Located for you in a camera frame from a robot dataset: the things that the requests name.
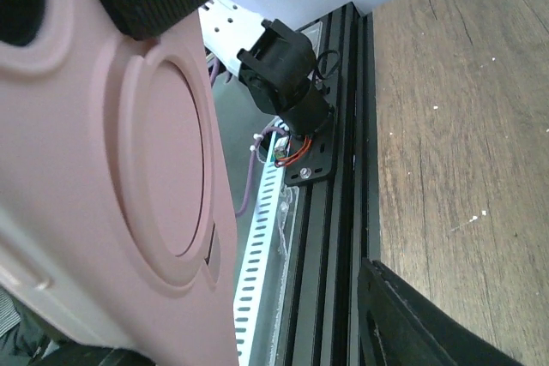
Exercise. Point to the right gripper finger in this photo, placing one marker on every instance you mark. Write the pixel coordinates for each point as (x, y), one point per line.
(399, 326)

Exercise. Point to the phone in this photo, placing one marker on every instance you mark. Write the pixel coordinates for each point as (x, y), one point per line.
(117, 224)

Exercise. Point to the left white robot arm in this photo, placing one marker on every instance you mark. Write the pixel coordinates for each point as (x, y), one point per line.
(280, 69)

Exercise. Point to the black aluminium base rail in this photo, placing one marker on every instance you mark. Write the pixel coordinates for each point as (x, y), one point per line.
(338, 218)

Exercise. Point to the light blue slotted cable duct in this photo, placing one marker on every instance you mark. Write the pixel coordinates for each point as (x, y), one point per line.
(263, 231)

